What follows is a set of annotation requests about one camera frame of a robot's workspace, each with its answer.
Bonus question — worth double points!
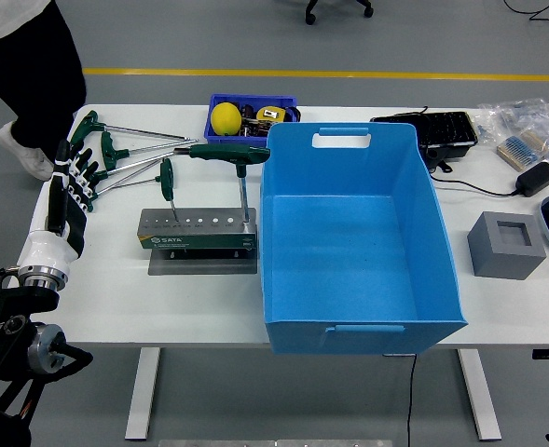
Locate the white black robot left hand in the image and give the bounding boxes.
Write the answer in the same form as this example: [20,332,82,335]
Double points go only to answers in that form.
[24,138,110,272]

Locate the small green T-handle hex wrench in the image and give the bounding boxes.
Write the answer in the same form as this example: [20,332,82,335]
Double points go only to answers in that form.
[160,157,180,223]
[94,175,162,195]

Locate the green metal hex key stand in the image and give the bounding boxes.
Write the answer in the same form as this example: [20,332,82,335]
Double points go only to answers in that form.
[137,207,259,277]

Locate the large green T-handle hex wrench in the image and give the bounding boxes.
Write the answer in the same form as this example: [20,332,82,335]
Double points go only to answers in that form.
[173,142,272,224]

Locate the large light blue plastic box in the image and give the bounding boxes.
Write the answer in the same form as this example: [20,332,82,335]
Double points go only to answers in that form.
[259,121,470,356]

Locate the white table leg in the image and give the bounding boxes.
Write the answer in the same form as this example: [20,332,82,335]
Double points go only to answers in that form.
[458,347,502,441]
[124,346,162,441]

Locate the person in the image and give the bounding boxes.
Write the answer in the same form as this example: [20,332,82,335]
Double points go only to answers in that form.
[0,0,88,182]

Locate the small dark blue bin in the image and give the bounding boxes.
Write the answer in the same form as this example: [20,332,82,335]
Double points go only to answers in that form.
[203,93,299,146]

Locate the grey foam cube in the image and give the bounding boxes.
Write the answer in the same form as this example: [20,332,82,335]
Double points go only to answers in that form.
[467,211,548,280]

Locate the yellow lemon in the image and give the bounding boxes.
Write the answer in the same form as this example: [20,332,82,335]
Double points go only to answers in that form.
[210,102,243,137]

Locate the yellow tape measure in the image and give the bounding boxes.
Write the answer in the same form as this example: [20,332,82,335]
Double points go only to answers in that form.
[254,104,289,126]

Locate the black power adapter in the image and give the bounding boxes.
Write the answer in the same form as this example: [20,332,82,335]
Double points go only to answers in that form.
[515,161,549,197]

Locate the blue resistor tape strip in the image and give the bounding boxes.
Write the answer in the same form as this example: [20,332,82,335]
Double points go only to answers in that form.
[496,129,549,171]

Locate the clear plastic parts bags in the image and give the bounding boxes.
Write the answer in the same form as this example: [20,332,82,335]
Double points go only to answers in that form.
[477,97,549,164]

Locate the black plastic case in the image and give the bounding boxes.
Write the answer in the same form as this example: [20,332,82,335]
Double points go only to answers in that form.
[370,109,479,162]

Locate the black hanging cable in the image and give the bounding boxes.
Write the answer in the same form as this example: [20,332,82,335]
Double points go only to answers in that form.
[406,354,419,447]

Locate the thin black adapter cable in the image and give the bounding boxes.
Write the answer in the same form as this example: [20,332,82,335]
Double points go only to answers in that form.
[430,174,520,196]

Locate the black strap buckle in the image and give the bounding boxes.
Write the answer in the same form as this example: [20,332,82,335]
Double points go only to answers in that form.
[425,146,455,174]

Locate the black floor cable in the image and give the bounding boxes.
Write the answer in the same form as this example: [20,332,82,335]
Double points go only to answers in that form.
[504,0,549,32]

